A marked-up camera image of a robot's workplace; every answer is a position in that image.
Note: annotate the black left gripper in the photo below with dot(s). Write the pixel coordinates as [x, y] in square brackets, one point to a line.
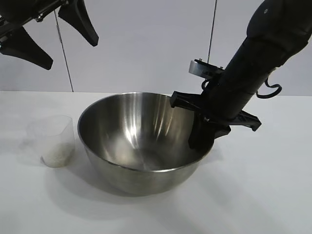
[24, 9]

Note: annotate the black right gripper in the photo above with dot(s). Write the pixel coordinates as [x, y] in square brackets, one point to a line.
[224, 104]

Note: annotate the stainless steel mixing bowl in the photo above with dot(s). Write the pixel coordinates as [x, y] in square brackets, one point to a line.
[136, 136]

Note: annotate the translucent plastic measuring cup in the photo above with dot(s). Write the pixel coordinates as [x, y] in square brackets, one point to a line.
[56, 136]

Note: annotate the white rice grains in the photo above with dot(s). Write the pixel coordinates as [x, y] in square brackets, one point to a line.
[57, 157]

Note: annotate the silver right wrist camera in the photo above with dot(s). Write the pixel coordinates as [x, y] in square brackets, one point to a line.
[198, 68]

